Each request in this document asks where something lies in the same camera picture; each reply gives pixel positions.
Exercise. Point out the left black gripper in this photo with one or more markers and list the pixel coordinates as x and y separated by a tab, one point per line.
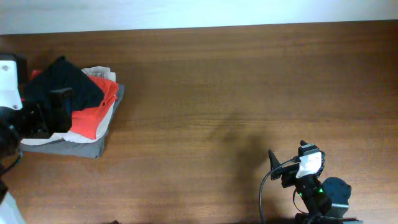
63	111

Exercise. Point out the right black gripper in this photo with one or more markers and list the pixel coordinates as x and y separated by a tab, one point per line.
289	175

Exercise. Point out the black Nike t-shirt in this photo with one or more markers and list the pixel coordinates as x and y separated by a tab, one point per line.
63	74

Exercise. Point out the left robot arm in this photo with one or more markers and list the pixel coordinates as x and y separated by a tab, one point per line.
11	147

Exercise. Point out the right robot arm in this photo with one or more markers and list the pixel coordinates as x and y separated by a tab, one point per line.
327	201

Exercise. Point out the red folded shirt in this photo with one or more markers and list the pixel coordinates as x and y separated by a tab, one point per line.
91	99

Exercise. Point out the grey folded shirt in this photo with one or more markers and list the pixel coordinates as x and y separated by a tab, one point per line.
75	144

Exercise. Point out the beige folded shirt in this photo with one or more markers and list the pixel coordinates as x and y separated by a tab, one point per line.
86	122

